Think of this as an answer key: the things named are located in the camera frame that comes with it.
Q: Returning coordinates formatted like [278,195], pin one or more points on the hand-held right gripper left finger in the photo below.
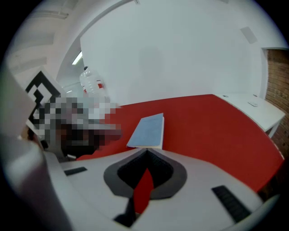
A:
[94,191]

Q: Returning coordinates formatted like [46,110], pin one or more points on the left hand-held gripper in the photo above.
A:
[43,88]

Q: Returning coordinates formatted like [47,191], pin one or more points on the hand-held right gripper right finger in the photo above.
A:
[192,198]

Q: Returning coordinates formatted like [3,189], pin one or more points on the notebook with blue cover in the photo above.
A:
[149,132]

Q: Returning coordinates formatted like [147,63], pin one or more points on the ceiling light strip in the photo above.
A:
[77,58]

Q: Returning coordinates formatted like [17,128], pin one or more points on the large clear water bottle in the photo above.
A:
[91,81]

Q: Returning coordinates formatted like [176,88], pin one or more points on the red tablecloth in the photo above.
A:
[203,130]

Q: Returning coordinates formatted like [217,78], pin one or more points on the white desk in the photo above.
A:
[255,112]

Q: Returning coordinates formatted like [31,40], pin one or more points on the small white desk device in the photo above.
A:
[253,104]

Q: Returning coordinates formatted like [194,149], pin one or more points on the grey wall panel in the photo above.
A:
[248,35]

